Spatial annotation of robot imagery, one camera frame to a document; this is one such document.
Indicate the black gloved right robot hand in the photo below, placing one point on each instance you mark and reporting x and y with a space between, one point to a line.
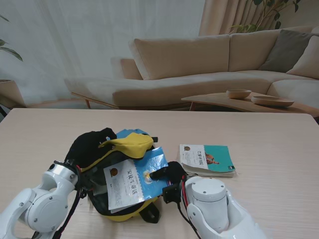
174 171

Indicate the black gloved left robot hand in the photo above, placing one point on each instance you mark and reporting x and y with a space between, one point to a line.
84 147

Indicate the yellow and blue school bag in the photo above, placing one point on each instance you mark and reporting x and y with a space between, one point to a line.
134 147

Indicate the blue and white cover book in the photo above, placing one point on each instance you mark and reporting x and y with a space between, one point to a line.
124 184

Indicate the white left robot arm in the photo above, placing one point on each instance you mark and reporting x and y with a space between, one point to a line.
42 204

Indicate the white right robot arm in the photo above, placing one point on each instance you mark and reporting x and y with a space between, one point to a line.
214 206

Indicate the teal and white cover book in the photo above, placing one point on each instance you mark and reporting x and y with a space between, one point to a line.
216 156

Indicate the wooden coffee table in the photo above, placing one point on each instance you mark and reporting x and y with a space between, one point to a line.
219 100

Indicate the black stand pole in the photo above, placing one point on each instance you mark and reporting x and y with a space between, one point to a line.
2 110

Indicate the beige plant pot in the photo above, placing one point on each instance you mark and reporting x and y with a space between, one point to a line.
10 94

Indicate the small deep wooden bowl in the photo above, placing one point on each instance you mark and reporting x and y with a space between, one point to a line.
238 94

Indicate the sheer white curtain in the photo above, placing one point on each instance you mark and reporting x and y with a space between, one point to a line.
74 37

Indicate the beige sofa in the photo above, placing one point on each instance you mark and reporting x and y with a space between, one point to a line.
187 62

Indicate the pale green leafy plant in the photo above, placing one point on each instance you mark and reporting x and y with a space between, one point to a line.
12 52

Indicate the wide shallow wooden bowl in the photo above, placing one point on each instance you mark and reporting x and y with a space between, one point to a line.
271 101

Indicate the grey cushion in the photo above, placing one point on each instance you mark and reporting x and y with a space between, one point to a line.
284 49

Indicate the beige curtain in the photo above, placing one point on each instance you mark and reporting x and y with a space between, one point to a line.
224 15

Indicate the beige cushion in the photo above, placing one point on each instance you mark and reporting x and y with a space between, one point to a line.
309 64

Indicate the tall green leafy plant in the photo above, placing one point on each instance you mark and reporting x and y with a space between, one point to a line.
264 17

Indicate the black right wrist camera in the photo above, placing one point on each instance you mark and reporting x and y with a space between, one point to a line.
172 193

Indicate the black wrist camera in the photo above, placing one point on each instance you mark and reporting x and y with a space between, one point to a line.
172 193
82 185

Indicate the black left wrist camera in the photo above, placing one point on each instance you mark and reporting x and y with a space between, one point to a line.
82 185

